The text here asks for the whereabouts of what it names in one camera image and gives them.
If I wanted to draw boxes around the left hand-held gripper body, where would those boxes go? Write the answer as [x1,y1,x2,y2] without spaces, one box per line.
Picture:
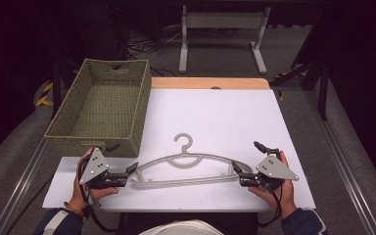
[78,147,129,190]

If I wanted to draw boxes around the person's right hand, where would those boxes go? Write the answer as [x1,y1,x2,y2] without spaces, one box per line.
[248,150,301,219]

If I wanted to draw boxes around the white board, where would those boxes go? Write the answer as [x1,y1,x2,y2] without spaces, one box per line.
[42,88,317,213]

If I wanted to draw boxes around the yellow black striped tape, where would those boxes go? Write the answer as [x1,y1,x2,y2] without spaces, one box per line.
[34,81,55,108]

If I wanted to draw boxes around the grey plastic clothes hanger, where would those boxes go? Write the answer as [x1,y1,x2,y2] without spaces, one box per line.
[129,132,254,190]

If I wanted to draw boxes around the aluminium floor rail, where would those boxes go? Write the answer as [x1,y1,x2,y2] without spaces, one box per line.
[303,88,376,235]
[0,136,51,235]

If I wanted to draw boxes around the green woven basket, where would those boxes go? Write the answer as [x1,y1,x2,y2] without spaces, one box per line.
[43,58,153,159]

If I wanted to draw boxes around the black cables on floor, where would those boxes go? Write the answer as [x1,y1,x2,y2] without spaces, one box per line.
[125,27,182,77]

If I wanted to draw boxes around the person's left hand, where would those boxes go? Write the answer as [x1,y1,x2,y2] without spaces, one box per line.
[68,148,120,213]

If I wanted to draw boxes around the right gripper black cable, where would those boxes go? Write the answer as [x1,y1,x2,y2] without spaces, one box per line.
[258,184,284,229]

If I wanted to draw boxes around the person's white garment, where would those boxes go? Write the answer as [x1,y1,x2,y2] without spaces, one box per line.
[138,218,225,235]

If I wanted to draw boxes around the black metal stand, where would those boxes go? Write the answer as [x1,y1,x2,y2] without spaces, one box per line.
[49,58,81,120]
[269,58,330,121]

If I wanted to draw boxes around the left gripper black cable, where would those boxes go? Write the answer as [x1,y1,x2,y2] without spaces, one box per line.
[77,158,118,234]

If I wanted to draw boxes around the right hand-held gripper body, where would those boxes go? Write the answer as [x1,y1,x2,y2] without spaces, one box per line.
[239,155,301,192]

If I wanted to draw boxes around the white metal stand frame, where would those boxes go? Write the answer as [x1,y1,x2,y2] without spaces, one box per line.
[178,4,272,75]

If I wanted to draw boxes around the wrist bracelet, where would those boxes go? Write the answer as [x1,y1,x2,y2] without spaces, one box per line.
[63,201,84,217]

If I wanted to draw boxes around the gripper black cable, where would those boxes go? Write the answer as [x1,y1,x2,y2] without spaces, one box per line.
[77,158,118,234]
[258,184,284,229]

